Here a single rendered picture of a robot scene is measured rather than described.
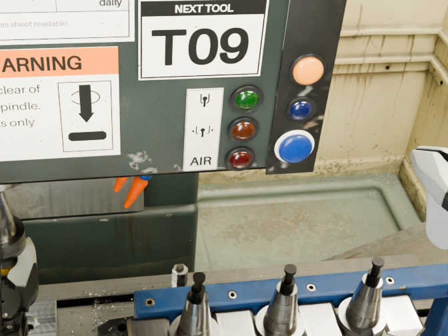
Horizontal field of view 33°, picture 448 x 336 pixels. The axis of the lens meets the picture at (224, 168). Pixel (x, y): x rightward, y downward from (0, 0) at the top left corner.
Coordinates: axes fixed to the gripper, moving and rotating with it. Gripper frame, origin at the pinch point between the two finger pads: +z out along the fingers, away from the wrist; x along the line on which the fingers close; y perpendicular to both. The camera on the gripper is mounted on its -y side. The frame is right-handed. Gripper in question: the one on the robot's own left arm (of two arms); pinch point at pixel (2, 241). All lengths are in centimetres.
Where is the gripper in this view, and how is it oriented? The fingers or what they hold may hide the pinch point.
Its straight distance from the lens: 101.6
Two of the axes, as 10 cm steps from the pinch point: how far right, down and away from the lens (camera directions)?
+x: 9.9, -0.1, 1.2
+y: -0.7, 7.6, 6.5
